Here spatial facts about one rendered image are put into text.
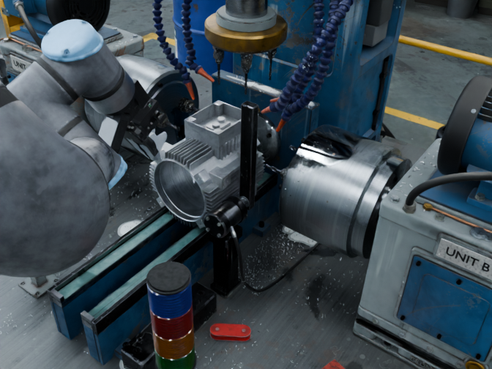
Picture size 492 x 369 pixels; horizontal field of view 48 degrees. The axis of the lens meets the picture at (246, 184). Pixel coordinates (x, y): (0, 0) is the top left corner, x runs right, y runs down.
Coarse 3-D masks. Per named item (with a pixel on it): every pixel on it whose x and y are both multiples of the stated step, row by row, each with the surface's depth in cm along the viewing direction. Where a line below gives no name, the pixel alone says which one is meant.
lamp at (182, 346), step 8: (192, 328) 80; (184, 336) 78; (192, 336) 80; (160, 344) 79; (168, 344) 78; (176, 344) 78; (184, 344) 79; (192, 344) 81; (160, 352) 80; (168, 352) 79; (176, 352) 80; (184, 352) 80
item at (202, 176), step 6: (258, 144) 128; (162, 150) 122; (162, 156) 121; (156, 162) 123; (198, 174) 115; (204, 174) 116; (198, 180) 116; (204, 180) 116; (162, 204) 129; (198, 222) 123
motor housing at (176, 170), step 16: (176, 144) 129; (192, 144) 121; (176, 160) 118; (192, 160) 117; (208, 160) 120; (224, 160) 123; (160, 176) 128; (176, 176) 132; (192, 176) 135; (256, 176) 129; (160, 192) 128; (176, 192) 131; (192, 192) 133; (208, 192) 117; (224, 192) 121; (176, 208) 129; (192, 208) 130; (208, 208) 119; (192, 224) 126
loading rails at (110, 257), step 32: (256, 192) 138; (160, 224) 128; (256, 224) 144; (96, 256) 118; (128, 256) 121; (160, 256) 120; (192, 256) 124; (64, 288) 112; (96, 288) 116; (128, 288) 112; (64, 320) 112; (96, 320) 104; (128, 320) 112; (96, 352) 110
